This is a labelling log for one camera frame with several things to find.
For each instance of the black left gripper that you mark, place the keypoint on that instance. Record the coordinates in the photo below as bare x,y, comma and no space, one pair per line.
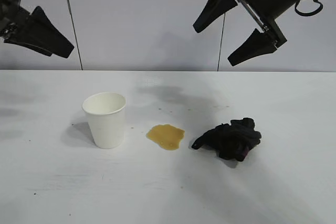
11,11

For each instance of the white paper cup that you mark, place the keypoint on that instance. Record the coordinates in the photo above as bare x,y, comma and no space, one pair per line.
105,129

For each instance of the black cloth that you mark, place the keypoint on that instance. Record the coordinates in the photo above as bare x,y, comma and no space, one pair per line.
231,140

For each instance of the brown liquid spill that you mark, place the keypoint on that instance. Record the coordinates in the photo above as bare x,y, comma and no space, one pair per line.
165,136

